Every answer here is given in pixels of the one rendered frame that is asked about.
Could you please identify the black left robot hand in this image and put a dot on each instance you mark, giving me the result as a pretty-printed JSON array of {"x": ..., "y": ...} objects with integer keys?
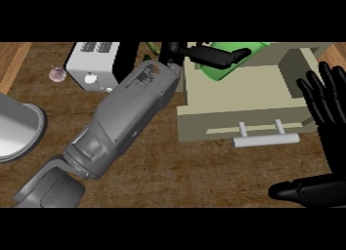
[{"x": 215, "y": 56}]

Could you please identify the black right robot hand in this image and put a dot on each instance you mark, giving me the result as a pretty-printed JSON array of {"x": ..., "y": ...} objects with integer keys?
[{"x": 336, "y": 136}]

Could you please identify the green cup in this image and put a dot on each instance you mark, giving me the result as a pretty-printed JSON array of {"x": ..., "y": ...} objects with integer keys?
[{"x": 224, "y": 73}]

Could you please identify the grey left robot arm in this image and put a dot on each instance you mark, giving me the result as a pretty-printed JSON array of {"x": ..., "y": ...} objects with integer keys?
[{"x": 126, "y": 107}]

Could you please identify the beige open drawer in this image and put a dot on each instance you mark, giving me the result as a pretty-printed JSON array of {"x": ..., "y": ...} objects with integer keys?
[{"x": 239, "y": 88}]

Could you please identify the beige drawer front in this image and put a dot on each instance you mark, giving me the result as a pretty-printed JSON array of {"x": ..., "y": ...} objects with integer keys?
[{"x": 200, "y": 125}]

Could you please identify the green vegetable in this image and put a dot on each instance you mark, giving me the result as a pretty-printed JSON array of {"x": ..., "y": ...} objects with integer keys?
[{"x": 153, "y": 49}]

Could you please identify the white toaster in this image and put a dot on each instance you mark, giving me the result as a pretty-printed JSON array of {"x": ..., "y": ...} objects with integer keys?
[{"x": 92, "y": 65}]

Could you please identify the pale pink garlic bulb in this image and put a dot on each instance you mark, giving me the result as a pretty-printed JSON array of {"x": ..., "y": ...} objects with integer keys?
[{"x": 58, "y": 74}]

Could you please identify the grey metal pot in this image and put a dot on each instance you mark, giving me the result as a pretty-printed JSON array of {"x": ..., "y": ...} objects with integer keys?
[{"x": 11, "y": 127}]

